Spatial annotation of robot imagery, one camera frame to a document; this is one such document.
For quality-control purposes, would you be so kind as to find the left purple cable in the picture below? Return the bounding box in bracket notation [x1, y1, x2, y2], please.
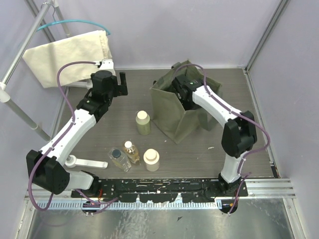
[26, 61, 118, 215]

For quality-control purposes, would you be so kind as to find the olive green canvas bag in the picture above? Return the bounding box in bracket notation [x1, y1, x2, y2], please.
[150, 60, 218, 144]

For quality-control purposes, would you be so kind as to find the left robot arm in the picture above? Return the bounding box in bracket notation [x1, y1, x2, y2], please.
[26, 70, 128, 197]

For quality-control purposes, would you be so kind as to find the teal clothes hanger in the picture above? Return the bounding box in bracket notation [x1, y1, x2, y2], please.
[37, 19, 112, 36]

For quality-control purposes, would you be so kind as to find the amber bottle with white cap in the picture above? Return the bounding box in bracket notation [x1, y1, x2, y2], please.
[123, 140, 141, 165]

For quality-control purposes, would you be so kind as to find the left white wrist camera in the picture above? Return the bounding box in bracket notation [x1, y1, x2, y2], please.
[98, 59, 116, 76]

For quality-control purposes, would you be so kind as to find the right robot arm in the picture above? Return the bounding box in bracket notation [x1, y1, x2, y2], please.
[171, 75, 257, 196]

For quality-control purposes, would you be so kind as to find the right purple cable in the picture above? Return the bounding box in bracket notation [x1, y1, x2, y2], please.
[171, 64, 271, 215]

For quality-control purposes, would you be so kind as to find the green bottle with beige cap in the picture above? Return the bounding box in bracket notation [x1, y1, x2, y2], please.
[136, 111, 151, 135]

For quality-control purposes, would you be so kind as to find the white metal clothes rack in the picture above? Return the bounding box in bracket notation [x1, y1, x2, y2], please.
[0, 0, 120, 170]

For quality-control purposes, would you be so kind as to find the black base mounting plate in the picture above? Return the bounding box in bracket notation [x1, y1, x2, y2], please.
[71, 178, 248, 204]

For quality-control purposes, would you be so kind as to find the cream canvas cloth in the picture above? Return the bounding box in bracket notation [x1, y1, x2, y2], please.
[22, 30, 112, 88]

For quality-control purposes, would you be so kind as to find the clear bottle with dark cap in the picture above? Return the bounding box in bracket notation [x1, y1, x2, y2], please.
[108, 147, 131, 172]

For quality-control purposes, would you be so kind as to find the cream bottle with beige cap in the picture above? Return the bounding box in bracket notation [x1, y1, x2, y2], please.
[143, 148, 160, 172]

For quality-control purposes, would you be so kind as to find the purple cable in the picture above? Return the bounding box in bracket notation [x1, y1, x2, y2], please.
[171, 64, 271, 215]
[26, 61, 118, 215]

